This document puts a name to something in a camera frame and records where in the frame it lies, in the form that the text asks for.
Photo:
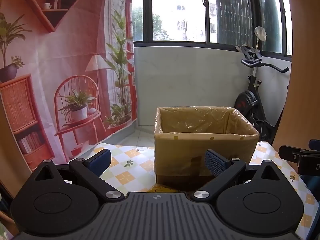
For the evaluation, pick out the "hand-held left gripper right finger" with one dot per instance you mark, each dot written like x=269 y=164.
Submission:
x=214 y=163

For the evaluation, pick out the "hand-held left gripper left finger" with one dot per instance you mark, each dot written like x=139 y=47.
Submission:
x=100 y=159

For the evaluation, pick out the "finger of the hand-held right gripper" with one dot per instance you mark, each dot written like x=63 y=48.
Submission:
x=315 y=145
x=290 y=153

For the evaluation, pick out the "plastic-wrapped cardboard box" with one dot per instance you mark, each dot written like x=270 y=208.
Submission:
x=200 y=150

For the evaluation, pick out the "dark blue fabric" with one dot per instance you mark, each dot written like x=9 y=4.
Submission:
x=311 y=187

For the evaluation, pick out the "checkered floral tablecloth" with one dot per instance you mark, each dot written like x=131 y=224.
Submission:
x=130 y=165

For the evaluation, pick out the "wooden board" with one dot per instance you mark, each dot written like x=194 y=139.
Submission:
x=305 y=80
x=7 y=150

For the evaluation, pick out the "black exercise bike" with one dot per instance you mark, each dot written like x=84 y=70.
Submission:
x=246 y=100

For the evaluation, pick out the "white plastic bag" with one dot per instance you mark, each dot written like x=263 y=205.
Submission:
x=260 y=33

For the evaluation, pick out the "black-framed window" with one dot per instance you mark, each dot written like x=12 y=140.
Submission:
x=175 y=10

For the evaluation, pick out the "printed wall tapestry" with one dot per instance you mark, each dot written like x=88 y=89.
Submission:
x=62 y=55

